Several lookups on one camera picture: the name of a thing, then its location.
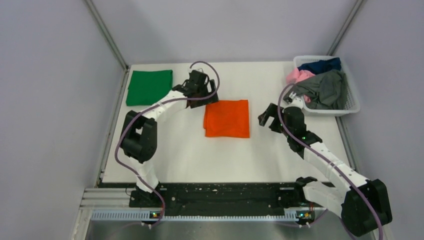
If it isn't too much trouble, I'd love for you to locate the right corner metal strut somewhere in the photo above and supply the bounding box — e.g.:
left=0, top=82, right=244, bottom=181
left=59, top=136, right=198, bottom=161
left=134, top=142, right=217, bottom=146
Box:
left=326, top=0, right=368, bottom=56

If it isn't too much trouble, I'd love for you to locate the navy blue t-shirt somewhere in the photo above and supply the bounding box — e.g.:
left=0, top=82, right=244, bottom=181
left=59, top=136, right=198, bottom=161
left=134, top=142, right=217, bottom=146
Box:
left=297, top=57, right=342, bottom=75

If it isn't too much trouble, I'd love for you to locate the aluminium frame rail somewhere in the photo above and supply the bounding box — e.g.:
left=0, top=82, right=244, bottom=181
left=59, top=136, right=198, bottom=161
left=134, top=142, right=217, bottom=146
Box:
left=79, top=187, right=382, bottom=223

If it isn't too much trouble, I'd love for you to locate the left corner metal strut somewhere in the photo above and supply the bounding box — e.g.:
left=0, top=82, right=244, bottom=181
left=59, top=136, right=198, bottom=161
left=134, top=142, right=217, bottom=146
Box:
left=82, top=0, right=129, bottom=71

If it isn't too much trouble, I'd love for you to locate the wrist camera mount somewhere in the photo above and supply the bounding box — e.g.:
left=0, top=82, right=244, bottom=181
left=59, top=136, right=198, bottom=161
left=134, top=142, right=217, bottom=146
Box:
left=189, top=67, right=204, bottom=73
left=283, top=91, right=304, bottom=109

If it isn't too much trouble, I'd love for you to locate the corner metal strut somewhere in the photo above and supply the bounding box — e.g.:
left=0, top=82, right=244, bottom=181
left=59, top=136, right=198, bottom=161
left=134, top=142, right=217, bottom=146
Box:
left=82, top=0, right=129, bottom=71
left=326, top=0, right=368, bottom=56

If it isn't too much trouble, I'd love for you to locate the white plastic laundry basket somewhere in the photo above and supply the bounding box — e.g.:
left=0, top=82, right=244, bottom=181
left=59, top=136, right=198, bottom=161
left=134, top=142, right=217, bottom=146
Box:
left=293, top=55, right=360, bottom=117

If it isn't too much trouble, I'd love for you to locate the pink t-shirt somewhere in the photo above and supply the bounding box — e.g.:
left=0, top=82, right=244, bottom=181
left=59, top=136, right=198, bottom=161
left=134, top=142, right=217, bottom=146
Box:
left=285, top=68, right=315, bottom=84

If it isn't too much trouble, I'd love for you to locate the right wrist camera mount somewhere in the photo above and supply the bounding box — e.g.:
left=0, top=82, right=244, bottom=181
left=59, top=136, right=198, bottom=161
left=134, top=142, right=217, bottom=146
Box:
left=283, top=91, right=304, bottom=109

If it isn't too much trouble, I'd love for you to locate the orange t-shirt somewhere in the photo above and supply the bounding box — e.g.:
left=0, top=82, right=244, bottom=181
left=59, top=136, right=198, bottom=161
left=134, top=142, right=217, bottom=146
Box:
left=203, top=99, right=250, bottom=139

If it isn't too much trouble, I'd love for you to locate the folded green t-shirt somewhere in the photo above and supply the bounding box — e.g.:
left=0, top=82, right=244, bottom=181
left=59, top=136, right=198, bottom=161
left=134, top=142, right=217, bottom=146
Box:
left=125, top=69, right=173, bottom=107

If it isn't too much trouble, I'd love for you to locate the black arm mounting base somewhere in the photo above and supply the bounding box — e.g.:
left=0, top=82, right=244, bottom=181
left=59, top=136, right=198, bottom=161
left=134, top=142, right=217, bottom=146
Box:
left=129, top=182, right=314, bottom=217

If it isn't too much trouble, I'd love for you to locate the grey t-shirt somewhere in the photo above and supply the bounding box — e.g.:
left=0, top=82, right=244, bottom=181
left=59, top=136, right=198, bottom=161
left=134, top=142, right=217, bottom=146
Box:
left=283, top=69, right=348, bottom=110

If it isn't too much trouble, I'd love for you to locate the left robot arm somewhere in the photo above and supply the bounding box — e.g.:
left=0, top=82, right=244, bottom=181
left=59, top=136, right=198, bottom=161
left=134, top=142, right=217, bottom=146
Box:
left=115, top=70, right=221, bottom=207

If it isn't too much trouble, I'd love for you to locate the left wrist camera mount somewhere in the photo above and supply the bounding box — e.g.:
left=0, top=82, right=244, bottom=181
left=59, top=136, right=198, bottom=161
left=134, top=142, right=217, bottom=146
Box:
left=189, top=67, right=204, bottom=73

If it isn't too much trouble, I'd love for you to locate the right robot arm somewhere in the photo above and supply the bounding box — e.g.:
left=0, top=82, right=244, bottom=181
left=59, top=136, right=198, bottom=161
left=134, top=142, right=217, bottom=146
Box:
left=258, top=103, right=393, bottom=240

